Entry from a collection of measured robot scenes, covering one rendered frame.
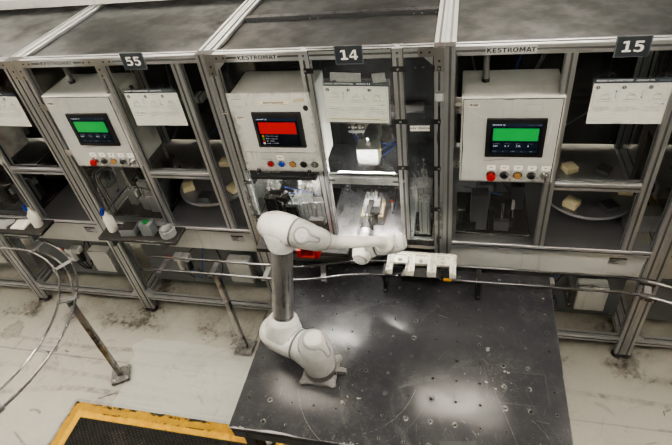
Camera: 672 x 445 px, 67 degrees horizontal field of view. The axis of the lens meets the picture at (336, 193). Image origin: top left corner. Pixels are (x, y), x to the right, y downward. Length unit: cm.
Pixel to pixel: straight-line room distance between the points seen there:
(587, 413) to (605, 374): 30
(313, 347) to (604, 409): 179
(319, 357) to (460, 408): 67
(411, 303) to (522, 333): 58
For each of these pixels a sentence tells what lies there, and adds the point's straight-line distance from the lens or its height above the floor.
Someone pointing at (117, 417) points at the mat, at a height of 1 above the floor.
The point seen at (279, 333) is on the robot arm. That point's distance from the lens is 253.
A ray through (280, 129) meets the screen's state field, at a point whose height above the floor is 165.
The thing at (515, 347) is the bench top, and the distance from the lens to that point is 275.
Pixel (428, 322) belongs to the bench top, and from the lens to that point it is 280.
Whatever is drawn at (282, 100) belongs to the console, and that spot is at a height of 179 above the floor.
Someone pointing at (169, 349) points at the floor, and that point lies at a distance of 391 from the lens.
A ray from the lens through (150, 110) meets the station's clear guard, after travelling 284.
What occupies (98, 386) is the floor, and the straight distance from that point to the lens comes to 398.
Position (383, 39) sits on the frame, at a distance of 239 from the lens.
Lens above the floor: 293
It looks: 39 degrees down
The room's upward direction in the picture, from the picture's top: 9 degrees counter-clockwise
